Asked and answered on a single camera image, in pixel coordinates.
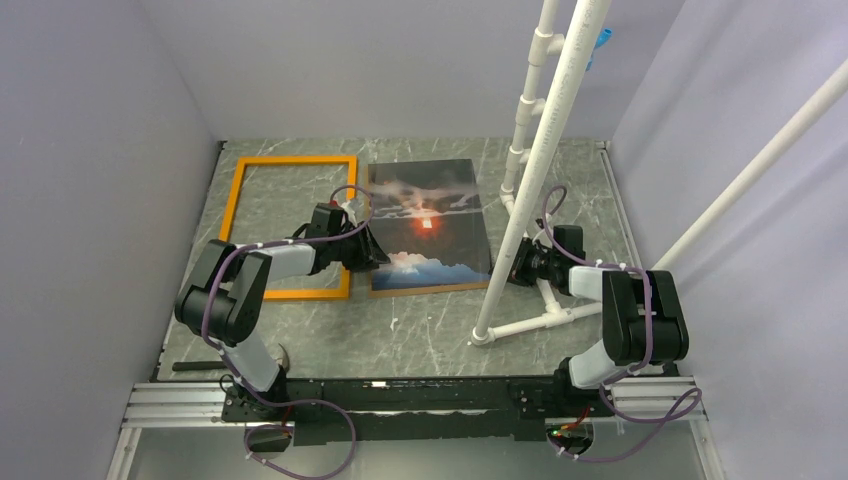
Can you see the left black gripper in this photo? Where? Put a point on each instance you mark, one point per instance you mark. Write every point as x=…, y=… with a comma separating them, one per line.
x=370, y=254

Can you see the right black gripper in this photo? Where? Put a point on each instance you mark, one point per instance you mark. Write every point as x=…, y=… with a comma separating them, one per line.
x=518, y=272

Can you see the orange picture frame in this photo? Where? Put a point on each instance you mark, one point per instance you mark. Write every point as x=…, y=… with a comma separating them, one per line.
x=270, y=196

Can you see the sunset landscape photo print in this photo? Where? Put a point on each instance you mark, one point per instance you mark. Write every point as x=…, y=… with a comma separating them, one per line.
x=428, y=217

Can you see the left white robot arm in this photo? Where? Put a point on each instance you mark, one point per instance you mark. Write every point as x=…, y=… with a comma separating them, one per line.
x=222, y=298

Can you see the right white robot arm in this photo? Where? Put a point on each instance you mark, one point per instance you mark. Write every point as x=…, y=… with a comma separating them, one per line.
x=642, y=320

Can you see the white pvc pipe stand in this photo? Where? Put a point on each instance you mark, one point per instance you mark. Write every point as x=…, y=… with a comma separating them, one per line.
x=576, y=47

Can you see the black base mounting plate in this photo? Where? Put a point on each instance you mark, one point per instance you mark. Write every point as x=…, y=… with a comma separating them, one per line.
x=553, y=400

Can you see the black rod on table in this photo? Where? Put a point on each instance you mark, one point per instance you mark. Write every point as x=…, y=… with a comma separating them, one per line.
x=197, y=366

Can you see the blue pipe fitting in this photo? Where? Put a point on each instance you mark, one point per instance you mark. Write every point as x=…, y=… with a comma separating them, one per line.
x=603, y=37

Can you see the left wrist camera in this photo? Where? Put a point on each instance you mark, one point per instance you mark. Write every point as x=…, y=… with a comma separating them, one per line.
x=350, y=211

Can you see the aluminium rail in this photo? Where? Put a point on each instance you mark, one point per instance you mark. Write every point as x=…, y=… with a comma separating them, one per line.
x=204, y=404

